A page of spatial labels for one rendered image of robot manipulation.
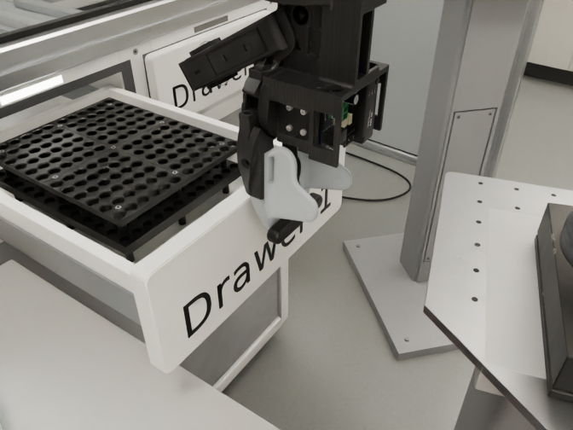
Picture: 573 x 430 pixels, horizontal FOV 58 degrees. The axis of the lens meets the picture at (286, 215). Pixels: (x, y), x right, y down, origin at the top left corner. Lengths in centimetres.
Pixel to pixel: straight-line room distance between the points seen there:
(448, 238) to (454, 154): 77
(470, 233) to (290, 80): 42
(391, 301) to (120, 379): 119
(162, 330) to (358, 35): 25
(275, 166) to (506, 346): 31
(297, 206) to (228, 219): 6
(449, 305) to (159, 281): 34
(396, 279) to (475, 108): 60
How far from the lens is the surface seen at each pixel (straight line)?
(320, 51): 35
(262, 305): 135
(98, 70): 73
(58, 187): 55
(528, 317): 62
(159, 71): 78
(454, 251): 68
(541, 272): 67
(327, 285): 170
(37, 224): 52
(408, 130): 233
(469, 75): 135
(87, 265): 48
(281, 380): 146
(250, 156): 38
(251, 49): 38
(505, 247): 70
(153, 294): 39
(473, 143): 146
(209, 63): 41
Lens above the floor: 118
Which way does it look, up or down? 36 degrees down
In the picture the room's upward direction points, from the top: straight up
